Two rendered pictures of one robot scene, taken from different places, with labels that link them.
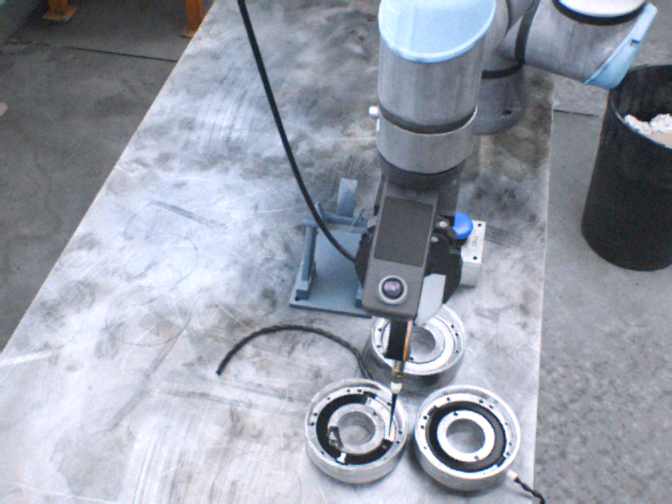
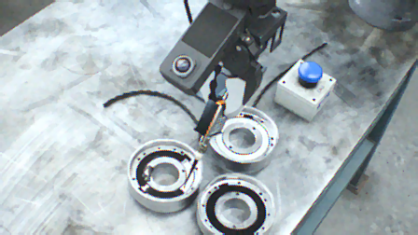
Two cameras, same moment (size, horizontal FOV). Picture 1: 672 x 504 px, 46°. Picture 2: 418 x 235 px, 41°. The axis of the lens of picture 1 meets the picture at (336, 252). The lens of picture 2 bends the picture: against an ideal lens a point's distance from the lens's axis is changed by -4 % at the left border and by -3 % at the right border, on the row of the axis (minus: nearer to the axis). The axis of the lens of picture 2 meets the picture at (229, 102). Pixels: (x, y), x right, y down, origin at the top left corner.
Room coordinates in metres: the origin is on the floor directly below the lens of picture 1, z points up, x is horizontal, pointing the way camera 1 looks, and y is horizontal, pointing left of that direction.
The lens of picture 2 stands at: (0.01, -0.22, 1.50)
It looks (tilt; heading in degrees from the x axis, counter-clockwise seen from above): 49 degrees down; 17
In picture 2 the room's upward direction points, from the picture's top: 9 degrees clockwise
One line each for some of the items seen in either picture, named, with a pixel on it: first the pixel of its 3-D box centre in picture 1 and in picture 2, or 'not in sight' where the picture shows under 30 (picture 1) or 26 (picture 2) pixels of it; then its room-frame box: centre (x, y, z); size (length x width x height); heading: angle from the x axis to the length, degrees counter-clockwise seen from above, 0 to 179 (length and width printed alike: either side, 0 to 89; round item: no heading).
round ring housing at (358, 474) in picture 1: (355, 432); (165, 177); (0.41, -0.02, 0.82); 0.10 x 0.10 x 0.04
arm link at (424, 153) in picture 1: (420, 126); not in sight; (0.49, -0.07, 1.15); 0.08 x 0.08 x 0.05
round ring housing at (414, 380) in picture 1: (417, 345); (242, 141); (0.52, -0.09, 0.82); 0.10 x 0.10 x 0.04
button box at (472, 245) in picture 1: (453, 246); (307, 88); (0.67, -0.15, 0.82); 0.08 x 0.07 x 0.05; 168
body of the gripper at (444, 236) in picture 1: (417, 195); (243, 15); (0.50, -0.07, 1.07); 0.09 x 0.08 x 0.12; 169
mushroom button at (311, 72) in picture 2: (454, 235); (308, 78); (0.66, -0.14, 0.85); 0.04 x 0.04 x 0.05
